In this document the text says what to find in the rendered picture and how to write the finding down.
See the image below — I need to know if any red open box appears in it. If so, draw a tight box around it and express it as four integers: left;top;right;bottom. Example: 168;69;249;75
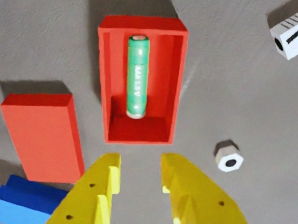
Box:
99;15;189;145

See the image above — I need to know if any green battery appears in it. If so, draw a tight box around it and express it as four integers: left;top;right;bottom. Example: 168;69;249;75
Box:
127;35;150;119

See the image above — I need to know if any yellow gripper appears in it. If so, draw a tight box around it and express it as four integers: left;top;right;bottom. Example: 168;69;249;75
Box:
45;153;248;224

